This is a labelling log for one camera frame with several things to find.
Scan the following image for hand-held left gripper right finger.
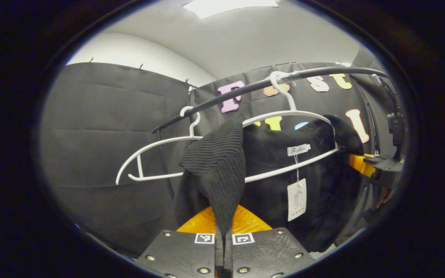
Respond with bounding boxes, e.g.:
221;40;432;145
224;205;316;278

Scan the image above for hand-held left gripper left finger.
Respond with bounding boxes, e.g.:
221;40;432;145
134;206;225;278

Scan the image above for black knitted jacket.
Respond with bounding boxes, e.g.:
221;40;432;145
174;113;379;253

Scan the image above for black clothes rack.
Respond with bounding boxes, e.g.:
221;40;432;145
151;66;391;200

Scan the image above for white plastic hanger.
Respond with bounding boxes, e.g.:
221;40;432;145
242;71;341;183
115;106;204;185

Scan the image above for black backdrop cloth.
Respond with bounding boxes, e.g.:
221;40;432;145
39;62;404;255

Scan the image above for large ceiling light panel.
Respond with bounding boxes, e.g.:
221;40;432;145
183;0;279;19

